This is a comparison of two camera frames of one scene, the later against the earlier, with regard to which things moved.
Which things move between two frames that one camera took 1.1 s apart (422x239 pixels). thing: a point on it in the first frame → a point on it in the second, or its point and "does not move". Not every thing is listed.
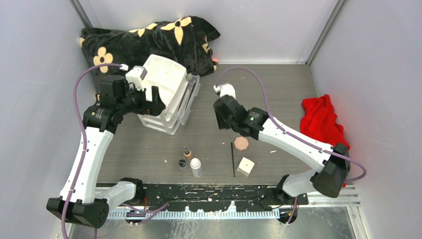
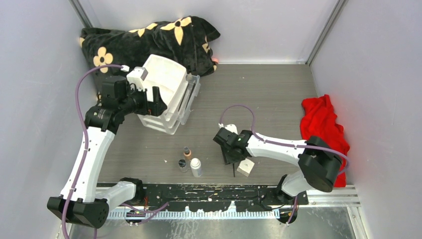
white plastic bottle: [196, 167] does not move
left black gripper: [157, 105] does not move
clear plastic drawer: [192, 90] does not move
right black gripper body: [224, 123] → [229, 157]
